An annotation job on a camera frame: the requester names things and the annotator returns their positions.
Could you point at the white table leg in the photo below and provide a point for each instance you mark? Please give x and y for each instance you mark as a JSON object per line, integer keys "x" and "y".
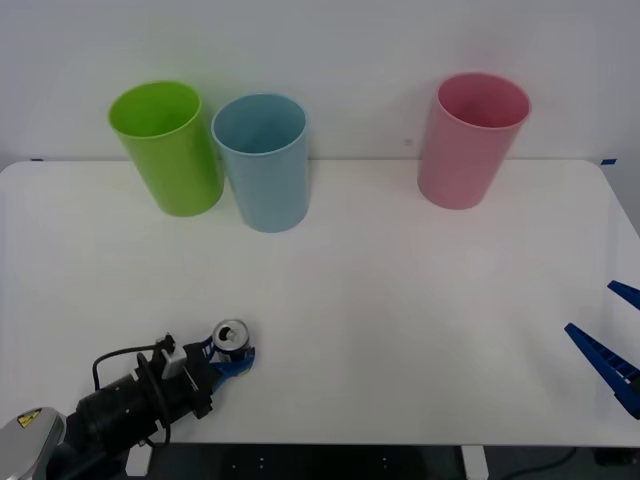
{"x": 139, "y": 462}
{"x": 474, "y": 462}

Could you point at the pink plastic bin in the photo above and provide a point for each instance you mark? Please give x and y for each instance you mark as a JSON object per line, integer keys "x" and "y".
{"x": 460, "y": 165}

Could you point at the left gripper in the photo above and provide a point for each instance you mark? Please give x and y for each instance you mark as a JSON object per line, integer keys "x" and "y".
{"x": 200, "y": 380}

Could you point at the pale blue plastic bin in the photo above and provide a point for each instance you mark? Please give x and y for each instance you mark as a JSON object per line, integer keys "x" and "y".
{"x": 272, "y": 190}

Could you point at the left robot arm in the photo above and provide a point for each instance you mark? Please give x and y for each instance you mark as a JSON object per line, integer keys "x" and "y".
{"x": 115, "y": 405}

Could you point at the green plastic bin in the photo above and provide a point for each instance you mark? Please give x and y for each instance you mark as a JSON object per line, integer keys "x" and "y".
{"x": 175, "y": 170}

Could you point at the silver blue drink can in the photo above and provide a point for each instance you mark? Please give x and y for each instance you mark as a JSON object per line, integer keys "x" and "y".
{"x": 231, "y": 334}

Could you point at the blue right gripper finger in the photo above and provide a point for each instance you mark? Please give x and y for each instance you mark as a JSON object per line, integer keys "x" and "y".
{"x": 607, "y": 365}
{"x": 627, "y": 292}

